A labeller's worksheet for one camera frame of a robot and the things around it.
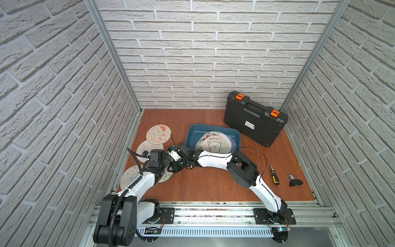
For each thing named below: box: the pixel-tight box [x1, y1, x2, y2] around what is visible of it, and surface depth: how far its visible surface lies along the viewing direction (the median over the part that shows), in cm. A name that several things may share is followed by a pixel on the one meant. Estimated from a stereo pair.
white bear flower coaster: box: [201, 134, 232, 154], surface depth 100 cm
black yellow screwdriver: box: [270, 164, 280, 186], surface depth 87 cm
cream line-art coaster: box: [157, 163, 174, 184], surface depth 87 cm
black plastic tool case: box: [223, 90, 289, 148], surface depth 90 cm
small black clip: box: [289, 174, 304, 188], surface depth 87 cm
